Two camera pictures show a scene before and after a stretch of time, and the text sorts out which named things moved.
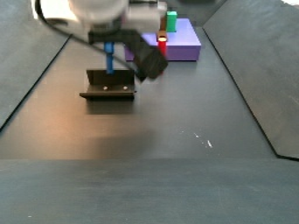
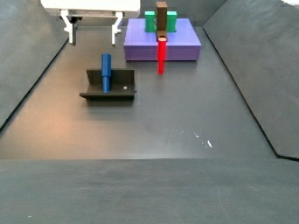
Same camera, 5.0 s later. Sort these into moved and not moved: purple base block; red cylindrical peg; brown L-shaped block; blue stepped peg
Moved: blue stepped peg
Not moved: brown L-shaped block; purple base block; red cylindrical peg
